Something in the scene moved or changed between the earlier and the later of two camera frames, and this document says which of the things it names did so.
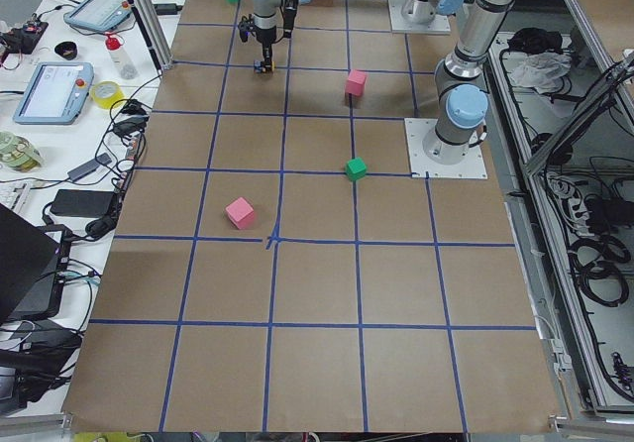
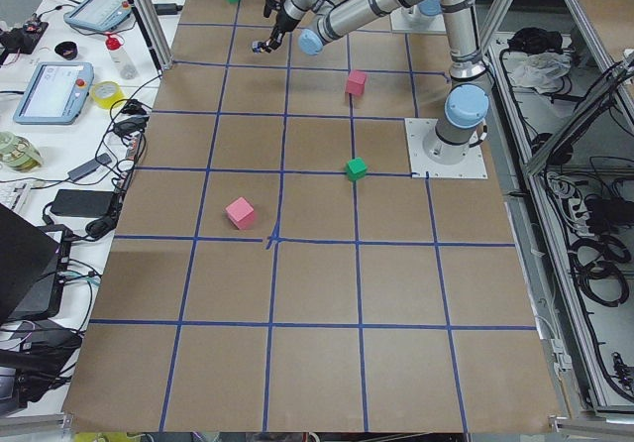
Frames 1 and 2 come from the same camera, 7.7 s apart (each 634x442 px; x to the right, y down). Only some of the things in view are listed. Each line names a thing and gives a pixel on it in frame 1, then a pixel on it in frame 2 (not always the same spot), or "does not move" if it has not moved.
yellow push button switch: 259,66 -> 257,47
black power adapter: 81,203 does not move
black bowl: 66,50 does not move
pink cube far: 356,82 does not move
